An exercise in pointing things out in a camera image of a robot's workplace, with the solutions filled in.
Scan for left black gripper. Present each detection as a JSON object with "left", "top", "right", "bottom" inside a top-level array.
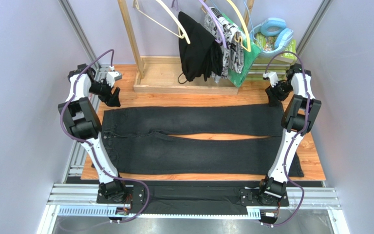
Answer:
[{"left": 89, "top": 77, "right": 121, "bottom": 107}]

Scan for black denim trousers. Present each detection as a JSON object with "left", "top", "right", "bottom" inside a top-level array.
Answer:
[{"left": 91, "top": 103, "right": 305, "bottom": 178}]

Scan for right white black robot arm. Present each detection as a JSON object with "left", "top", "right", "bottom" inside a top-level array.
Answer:
[{"left": 258, "top": 63, "right": 321, "bottom": 205}]

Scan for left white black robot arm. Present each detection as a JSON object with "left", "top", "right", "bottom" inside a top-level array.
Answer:
[{"left": 58, "top": 64, "right": 129, "bottom": 203}]

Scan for yellow plastic hanger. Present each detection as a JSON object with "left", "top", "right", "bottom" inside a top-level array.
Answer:
[{"left": 224, "top": 0, "right": 252, "bottom": 53}]

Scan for purple plastic hanger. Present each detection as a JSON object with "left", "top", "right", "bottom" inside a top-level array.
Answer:
[{"left": 172, "top": 0, "right": 228, "bottom": 50}]

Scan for cream plastic hanger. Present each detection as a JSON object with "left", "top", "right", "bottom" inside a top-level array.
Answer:
[{"left": 132, "top": 0, "right": 191, "bottom": 44}]

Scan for green wooden drawer box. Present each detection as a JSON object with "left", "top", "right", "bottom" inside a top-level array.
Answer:
[{"left": 245, "top": 56, "right": 297, "bottom": 81}]

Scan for wooden clothes rack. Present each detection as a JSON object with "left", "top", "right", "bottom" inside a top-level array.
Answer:
[{"left": 118, "top": 0, "right": 239, "bottom": 95}]

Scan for green tote bag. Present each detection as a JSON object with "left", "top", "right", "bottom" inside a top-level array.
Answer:
[{"left": 222, "top": 13, "right": 261, "bottom": 88}]

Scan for green book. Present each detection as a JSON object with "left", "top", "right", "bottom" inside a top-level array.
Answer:
[{"left": 256, "top": 32, "right": 297, "bottom": 64}]

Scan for light blue headphones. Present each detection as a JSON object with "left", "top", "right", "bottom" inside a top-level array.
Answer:
[{"left": 249, "top": 18, "right": 294, "bottom": 58}]

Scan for black white patterned garment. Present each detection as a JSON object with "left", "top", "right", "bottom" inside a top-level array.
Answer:
[{"left": 204, "top": 7, "right": 244, "bottom": 83}]

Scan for black hanging garment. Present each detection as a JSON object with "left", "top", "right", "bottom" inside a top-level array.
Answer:
[{"left": 178, "top": 12, "right": 223, "bottom": 82}]

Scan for black cloth strip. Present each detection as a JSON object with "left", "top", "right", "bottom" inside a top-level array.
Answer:
[{"left": 65, "top": 180, "right": 324, "bottom": 215}]

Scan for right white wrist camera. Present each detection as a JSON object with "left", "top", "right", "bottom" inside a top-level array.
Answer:
[{"left": 262, "top": 71, "right": 280, "bottom": 87}]

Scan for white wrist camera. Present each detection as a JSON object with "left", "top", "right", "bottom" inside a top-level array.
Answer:
[
  {"left": 262, "top": 71, "right": 280, "bottom": 87},
  {"left": 105, "top": 66, "right": 122, "bottom": 88}
]

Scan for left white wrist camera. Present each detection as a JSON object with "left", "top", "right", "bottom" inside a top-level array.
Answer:
[{"left": 105, "top": 66, "right": 122, "bottom": 88}]

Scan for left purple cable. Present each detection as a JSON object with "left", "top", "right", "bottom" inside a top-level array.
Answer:
[{"left": 59, "top": 49, "right": 150, "bottom": 224}]

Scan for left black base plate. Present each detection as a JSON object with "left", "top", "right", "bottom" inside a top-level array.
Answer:
[{"left": 96, "top": 186, "right": 147, "bottom": 204}]

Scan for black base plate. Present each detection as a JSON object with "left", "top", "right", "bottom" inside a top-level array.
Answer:
[
  {"left": 239, "top": 188, "right": 290, "bottom": 207},
  {"left": 96, "top": 186, "right": 147, "bottom": 204}
]

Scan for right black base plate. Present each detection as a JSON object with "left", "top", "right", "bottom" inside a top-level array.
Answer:
[{"left": 239, "top": 188, "right": 290, "bottom": 207}]

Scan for aluminium frame rail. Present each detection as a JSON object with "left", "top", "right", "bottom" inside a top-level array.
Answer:
[{"left": 47, "top": 184, "right": 341, "bottom": 210}]

